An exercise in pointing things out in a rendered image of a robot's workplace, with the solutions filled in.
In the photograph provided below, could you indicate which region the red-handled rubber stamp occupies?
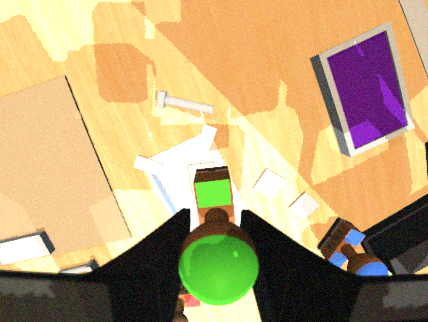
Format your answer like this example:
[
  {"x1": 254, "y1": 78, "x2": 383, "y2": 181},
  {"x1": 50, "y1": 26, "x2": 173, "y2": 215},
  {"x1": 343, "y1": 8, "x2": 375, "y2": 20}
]
[{"x1": 173, "y1": 281, "x2": 200, "y2": 322}]

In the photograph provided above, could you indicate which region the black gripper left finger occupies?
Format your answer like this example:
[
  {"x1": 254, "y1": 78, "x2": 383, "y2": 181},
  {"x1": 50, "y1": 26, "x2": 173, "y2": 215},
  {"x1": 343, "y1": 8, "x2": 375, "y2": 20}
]
[{"x1": 0, "y1": 208, "x2": 191, "y2": 322}]

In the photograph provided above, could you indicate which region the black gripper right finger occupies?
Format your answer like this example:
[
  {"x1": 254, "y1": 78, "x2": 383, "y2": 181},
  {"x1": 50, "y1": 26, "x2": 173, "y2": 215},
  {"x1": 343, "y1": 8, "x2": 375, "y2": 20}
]
[{"x1": 240, "y1": 209, "x2": 428, "y2": 322}]

